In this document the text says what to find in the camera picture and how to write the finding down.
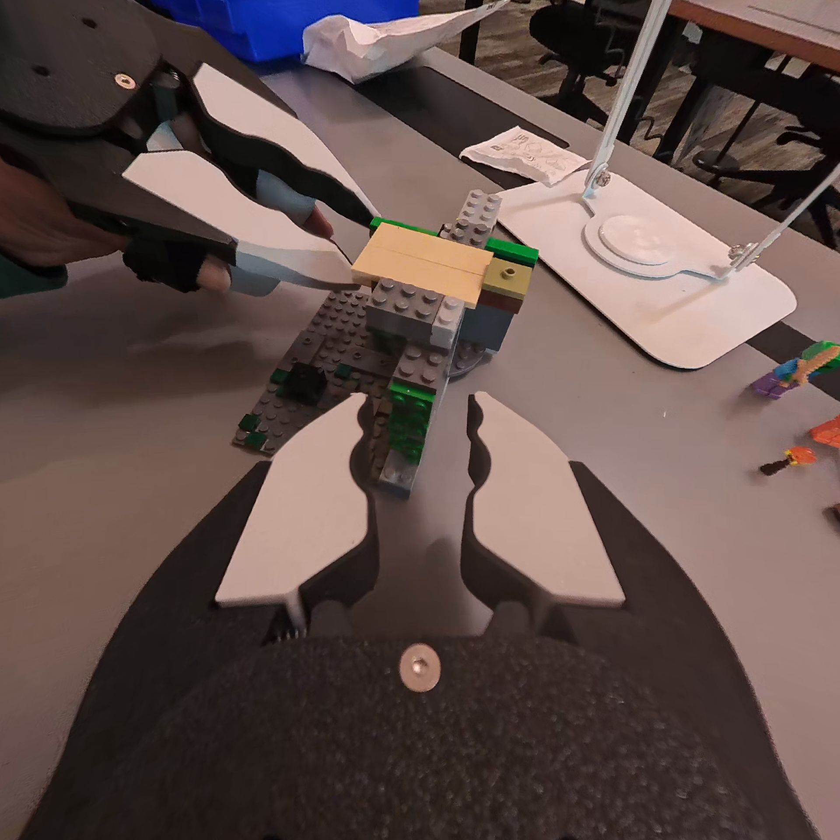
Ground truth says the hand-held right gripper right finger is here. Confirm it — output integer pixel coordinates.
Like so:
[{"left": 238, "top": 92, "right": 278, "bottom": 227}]
[{"left": 461, "top": 391, "right": 626, "bottom": 611}]

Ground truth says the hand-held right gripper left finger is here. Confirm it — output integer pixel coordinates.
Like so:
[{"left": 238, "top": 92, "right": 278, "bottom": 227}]
[{"left": 214, "top": 392, "right": 383, "bottom": 630}]

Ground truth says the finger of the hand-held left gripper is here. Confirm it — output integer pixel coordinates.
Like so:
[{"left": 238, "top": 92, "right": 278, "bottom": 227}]
[
  {"left": 189, "top": 62, "right": 383, "bottom": 231},
  {"left": 121, "top": 150, "right": 363, "bottom": 290}
]

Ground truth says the green brick plate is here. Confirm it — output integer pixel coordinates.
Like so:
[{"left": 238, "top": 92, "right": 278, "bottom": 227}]
[{"left": 369, "top": 215, "right": 439, "bottom": 236}]

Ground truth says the grey brick model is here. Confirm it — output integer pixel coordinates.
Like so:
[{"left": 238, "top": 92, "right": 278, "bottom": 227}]
[{"left": 231, "top": 189, "right": 540, "bottom": 498}]

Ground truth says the grey desk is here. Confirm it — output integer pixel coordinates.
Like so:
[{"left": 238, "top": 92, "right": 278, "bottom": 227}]
[{"left": 0, "top": 47, "right": 840, "bottom": 840}]

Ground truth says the wooden background desk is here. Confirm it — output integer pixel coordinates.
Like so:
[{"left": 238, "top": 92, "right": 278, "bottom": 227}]
[{"left": 669, "top": 0, "right": 840, "bottom": 153}]

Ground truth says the person's left hand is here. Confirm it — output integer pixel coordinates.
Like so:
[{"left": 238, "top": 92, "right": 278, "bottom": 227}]
[{"left": 0, "top": 157, "right": 336, "bottom": 293}]

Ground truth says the blue plastic bin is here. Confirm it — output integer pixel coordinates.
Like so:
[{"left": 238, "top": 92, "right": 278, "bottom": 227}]
[{"left": 138, "top": 0, "right": 421, "bottom": 64}]

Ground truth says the crumpled white paper bag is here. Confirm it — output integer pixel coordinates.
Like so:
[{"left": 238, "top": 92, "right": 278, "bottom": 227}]
[{"left": 302, "top": 0, "right": 510, "bottom": 84}]

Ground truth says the white book stand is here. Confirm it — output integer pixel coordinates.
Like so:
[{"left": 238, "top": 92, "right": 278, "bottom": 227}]
[{"left": 497, "top": 0, "right": 840, "bottom": 370}]

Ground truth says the small printed white packet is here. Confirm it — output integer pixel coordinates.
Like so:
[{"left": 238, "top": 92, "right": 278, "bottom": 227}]
[{"left": 459, "top": 126, "right": 589, "bottom": 189}]

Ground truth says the small brick torch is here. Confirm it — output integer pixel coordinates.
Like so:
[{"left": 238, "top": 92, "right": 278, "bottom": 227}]
[{"left": 760, "top": 446, "right": 818, "bottom": 476}]

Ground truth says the green purple brick minifigure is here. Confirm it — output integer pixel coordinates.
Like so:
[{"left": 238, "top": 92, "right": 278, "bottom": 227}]
[{"left": 751, "top": 340, "right": 840, "bottom": 400}]

